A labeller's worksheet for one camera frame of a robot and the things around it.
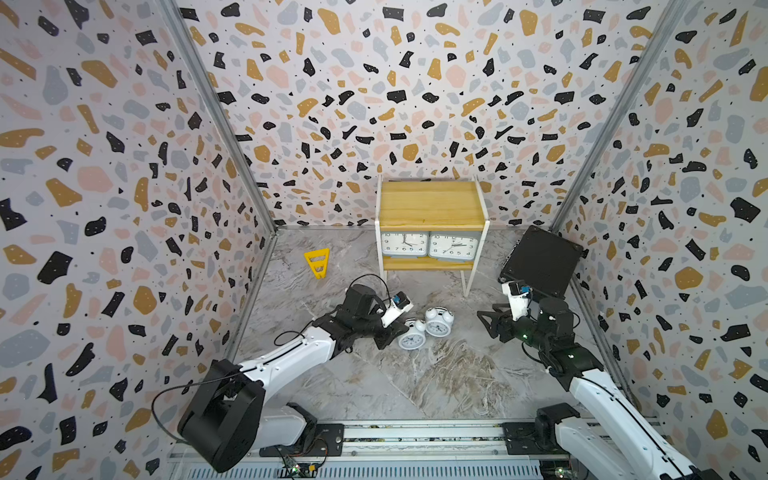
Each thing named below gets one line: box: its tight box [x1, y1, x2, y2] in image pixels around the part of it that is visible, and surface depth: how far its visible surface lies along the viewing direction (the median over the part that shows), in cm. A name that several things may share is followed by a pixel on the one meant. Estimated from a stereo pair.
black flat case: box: [498, 225, 588, 299], surface depth 111 cm
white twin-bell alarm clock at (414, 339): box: [398, 320, 426, 351], surface depth 87 cm
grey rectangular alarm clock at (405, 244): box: [381, 231, 430, 259], surface depth 91 cm
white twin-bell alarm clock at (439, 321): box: [425, 306, 455, 338], surface depth 89 cm
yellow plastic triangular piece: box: [304, 248, 330, 279], surface depth 112 cm
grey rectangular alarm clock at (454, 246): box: [428, 231, 481, 263], surface depth 90 cm
